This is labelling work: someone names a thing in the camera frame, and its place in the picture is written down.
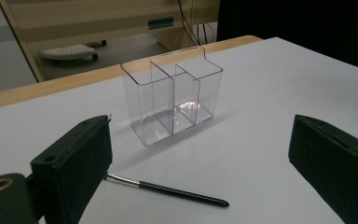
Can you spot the light wooden desk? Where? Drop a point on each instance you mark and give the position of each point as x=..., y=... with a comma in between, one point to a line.
x=74, y=18

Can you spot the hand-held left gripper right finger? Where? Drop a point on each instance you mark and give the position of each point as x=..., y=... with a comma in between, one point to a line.
x=338, y=161

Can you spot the wheeled stand base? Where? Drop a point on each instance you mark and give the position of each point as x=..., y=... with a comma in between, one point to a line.
x=68, y=51

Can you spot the clear plastic organizer box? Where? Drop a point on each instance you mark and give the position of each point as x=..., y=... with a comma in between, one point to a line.
x=155, y=102

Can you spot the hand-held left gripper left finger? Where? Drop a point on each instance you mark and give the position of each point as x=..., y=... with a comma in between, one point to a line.
x=74, y=161

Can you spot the blue desk label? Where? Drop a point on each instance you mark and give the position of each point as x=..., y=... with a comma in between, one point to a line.
x=160, y=23

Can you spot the light wooden table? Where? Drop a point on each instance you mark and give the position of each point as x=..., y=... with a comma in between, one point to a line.
x=43, y=88

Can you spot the white table board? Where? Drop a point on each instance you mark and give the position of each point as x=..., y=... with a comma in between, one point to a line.
x=245, y=140

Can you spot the black thin brush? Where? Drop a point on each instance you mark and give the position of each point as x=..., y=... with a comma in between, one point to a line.
x=183, y=193

